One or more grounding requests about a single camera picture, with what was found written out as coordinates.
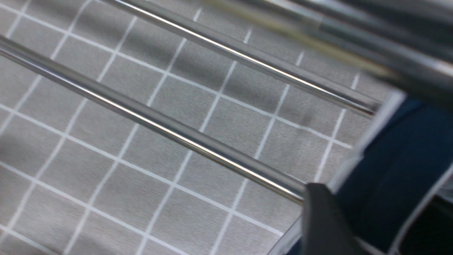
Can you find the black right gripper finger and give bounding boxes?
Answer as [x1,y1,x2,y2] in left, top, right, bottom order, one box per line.
[302,183,367,255]

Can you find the navy slip-on shoe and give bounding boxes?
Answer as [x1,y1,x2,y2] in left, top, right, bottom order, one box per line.
[267,90,453,255]

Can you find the grey checked tablecloth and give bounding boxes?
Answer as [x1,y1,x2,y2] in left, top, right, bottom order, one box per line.
[0,0,397,255]

